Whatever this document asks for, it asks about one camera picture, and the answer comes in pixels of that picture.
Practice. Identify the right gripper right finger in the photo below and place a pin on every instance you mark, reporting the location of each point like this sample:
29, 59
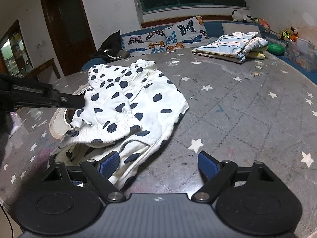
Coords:
218, 176

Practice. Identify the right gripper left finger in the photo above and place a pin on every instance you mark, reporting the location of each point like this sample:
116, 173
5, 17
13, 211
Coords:
97, 174

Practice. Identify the white polka dot garment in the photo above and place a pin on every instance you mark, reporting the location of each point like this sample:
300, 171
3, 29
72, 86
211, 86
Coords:
131, 111

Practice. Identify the round table heater insert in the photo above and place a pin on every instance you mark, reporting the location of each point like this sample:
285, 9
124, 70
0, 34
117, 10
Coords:
58, 124

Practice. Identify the grey star tablecloth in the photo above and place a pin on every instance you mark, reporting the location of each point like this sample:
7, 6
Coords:
259, 110

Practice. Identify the dark wooden door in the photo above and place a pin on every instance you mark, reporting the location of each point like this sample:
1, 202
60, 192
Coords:
69, 32

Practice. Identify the black bag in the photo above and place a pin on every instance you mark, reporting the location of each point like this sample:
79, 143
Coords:
111, 46

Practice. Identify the folded striped blanket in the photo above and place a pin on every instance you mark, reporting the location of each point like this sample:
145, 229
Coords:
234, 47

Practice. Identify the green bowl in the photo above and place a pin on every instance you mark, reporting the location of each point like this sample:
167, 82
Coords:
276, 49

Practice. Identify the blue sofa bench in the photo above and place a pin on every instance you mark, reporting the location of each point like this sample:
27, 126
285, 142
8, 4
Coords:
215, 29

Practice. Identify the butterfly print cushion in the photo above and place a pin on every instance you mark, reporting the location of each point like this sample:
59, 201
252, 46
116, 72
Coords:
186, 34

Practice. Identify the clear plastic storage box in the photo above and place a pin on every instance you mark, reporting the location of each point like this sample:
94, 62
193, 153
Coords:
302, 53

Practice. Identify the small toys pile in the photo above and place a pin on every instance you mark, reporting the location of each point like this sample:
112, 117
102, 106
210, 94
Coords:
288, 34

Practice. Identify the plush toy panda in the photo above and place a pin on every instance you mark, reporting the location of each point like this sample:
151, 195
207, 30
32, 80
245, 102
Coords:
242, 17

